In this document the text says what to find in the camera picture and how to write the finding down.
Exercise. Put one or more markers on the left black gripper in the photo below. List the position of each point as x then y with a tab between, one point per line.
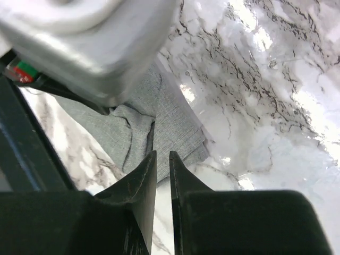
21	74

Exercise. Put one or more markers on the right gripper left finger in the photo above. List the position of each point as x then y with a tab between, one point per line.
127	209

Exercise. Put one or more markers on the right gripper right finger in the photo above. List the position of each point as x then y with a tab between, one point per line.
183	182

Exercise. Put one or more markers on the grey cloth napkin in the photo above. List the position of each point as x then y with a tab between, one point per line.
153	118

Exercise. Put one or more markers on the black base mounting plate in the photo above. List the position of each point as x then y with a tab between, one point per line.
28	159

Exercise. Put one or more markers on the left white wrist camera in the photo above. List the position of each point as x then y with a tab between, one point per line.
97	49

